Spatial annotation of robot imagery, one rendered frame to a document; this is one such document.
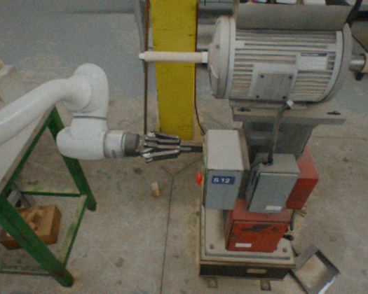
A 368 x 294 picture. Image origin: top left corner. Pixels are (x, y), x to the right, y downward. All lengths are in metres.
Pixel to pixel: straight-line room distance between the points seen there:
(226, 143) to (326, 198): 1.55
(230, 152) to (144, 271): 1.18
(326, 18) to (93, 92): 0.65
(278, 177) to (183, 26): 1.15
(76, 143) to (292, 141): 0.73
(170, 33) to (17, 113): 1.31
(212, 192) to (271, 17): 0.50
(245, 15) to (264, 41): 0.10
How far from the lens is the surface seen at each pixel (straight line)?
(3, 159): 1.19
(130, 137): 0.83
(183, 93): 2.05
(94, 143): 0.84
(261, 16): 0.80
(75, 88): 0.81
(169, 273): 1.77
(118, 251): 1.86
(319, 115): 0.98
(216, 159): 0.74
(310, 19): 0.83
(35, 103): 0.71
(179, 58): 0.90
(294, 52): 0.84
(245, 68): 0.81
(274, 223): 1.27
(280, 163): 1.04
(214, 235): 1.54
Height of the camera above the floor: 1.67
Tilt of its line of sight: 46 degrees down
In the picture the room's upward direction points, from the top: straight up
